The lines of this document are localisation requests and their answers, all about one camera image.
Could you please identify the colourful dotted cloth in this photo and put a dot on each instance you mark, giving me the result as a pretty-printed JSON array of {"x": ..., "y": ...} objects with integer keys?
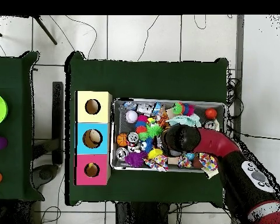
[{"x": 208, "y": 162}]

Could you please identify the white dimpled ball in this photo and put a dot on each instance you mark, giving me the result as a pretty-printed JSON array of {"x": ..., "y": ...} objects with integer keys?
[{"x": 131, "y": 116}]

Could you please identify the crushed red soda can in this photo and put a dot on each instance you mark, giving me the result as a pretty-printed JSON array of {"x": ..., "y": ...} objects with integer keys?
[{"x": 132, "y": 137}]

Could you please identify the rainbow fuzzy caterpillar toy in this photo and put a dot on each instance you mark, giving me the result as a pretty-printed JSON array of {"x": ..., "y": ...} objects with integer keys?
[{"x": 183, "y": 108}]

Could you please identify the purple spiky toy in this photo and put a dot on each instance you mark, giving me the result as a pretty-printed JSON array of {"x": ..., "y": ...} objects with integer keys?
[{"x": 135, "y": 159}]

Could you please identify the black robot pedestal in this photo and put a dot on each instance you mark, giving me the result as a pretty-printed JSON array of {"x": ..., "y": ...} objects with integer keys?
[{"x": 140, "y": 214}]

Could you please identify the dark green tablecloth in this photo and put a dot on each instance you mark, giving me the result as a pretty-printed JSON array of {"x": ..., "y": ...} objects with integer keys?
[
  {"x": 11, "y": 77},
  {"x": 149, "y": 79}
]

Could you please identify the wooden box with three holes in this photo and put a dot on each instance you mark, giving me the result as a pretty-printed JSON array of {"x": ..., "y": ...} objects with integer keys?
[{"x": 93, "y": 95}]

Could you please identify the shallow clear mesh bin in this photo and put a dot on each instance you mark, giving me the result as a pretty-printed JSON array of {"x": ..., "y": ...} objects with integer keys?
[{"x": 199, "y": 106}]

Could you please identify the yellow plush toy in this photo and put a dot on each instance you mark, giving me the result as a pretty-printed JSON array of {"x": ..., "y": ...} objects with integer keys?
[{"x": 90, "y": 165}]

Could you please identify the small toy basketball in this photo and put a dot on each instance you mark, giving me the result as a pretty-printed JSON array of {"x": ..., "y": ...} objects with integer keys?
[{"x": 121, "y": 139}]

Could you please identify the crushed clear plastic bottle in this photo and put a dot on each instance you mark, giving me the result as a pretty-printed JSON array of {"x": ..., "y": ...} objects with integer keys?
[{"x": 144, "y": 107}]

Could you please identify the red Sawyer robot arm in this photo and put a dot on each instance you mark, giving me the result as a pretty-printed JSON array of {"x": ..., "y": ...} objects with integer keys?
[{"x": 221, "y": 142}]

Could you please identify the black tripod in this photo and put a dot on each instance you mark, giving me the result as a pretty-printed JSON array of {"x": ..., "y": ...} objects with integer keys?
[{"x": 45, "y": 30}]

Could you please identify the orange ball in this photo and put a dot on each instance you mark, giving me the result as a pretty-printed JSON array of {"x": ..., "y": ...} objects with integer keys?
[{"x": 211, "y": 113}]

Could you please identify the mint green cloth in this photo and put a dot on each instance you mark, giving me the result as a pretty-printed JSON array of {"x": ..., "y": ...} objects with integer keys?
[{"x": 186, "y": 120}]

